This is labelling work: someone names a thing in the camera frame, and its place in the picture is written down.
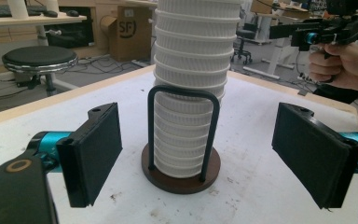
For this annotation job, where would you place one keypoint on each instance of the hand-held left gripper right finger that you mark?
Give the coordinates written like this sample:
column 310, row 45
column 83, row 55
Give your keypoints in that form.
column 310, row 155

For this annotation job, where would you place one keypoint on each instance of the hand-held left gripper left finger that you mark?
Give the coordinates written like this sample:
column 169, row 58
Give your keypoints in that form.
column 90, row 155

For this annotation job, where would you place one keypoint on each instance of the stack of white paper cups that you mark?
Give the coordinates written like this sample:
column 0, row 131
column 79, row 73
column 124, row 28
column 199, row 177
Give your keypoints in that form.
column 195, row 46

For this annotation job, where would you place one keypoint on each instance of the flat cardboard box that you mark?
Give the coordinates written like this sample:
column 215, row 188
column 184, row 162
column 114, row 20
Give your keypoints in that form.
column 279, row 7

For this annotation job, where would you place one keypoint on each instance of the white standing desk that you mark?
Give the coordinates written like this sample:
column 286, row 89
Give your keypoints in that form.
column 276, row 53

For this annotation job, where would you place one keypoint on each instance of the black office chair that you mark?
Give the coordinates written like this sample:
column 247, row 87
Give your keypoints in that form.
column 244, row 35

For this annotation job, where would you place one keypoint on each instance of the white table mat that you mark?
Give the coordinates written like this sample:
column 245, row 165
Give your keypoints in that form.
column 254, row 174

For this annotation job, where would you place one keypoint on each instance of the black round stool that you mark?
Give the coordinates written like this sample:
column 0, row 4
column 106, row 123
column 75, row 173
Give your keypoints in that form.
column 38, row 57

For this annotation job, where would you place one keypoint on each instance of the large cardboard box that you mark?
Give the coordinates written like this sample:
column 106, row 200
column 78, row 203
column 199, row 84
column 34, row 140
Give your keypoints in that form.
column 127, row 34

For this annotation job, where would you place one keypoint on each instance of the black computer mouse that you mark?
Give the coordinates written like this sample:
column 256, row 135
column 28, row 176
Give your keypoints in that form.
column 72, row 13
column 50, row 13

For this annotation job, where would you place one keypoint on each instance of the light wooden desk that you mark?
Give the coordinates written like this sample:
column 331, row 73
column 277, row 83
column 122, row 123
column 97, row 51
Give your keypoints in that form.
column 28, row 21

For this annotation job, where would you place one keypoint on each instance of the black keyboard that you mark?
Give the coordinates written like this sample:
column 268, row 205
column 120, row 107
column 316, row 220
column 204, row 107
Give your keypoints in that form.
column 0, row 10

